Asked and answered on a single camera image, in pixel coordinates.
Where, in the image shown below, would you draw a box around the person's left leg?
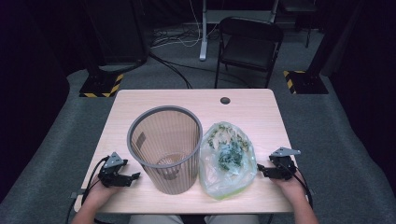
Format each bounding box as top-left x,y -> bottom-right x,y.
129,214 -> 185,224

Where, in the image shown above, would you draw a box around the clear plastic bag green print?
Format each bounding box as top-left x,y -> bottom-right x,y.
198,120 -> 259,201

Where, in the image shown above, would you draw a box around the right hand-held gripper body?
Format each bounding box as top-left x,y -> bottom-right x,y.
269,147 -> 302,181

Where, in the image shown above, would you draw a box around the person's right hand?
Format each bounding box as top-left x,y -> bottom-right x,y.
270,171 -> 307,203

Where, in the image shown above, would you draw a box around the person's leg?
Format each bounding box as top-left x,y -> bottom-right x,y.
129,214 -> 185,224
204,214 -> 260,224

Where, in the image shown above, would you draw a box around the person's left hand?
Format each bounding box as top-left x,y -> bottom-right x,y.
83,178 -> 123,207

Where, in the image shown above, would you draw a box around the dark curtain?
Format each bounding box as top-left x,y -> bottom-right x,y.
0,0 -> 70,203
328,0 -> 396,188

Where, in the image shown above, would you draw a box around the black folding chair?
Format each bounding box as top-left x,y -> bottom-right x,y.
214,16 -> 285,90

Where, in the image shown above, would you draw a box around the black equipment case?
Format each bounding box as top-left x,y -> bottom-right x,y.
99,0 -> 151,65

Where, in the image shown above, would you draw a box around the grey mesh wastebasket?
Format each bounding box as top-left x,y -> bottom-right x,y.
126,105 -> 204,196

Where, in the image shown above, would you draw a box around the hand-held gripper black cable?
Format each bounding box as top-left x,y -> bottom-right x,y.
284,162 -> 314,209
64,156 -> 110,224

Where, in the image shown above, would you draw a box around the person's right leg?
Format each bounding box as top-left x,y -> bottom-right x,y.
204,214 -> 260,224

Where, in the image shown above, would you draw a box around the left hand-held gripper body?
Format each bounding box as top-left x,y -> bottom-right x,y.
97,151 -> 125,189

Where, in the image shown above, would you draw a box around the black floor cable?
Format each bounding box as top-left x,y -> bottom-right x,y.
148,50 -> 193,91

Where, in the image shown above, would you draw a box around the black stand base yellow stripes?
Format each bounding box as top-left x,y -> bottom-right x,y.
78,0 -> 125,99
282,0 -> 362,95

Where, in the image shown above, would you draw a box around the right hand-held gripper black cable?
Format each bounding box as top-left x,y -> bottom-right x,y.
284,162 -> 314,209

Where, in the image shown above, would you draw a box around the white floor cables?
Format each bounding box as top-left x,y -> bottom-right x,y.
150,0 -> 219,49

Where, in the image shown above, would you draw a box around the left hand-held gripper black cable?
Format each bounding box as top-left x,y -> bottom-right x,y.
64,156 -> 110,224

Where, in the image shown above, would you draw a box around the white metal desk frame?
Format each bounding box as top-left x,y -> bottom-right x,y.
199,0 -> 279,62

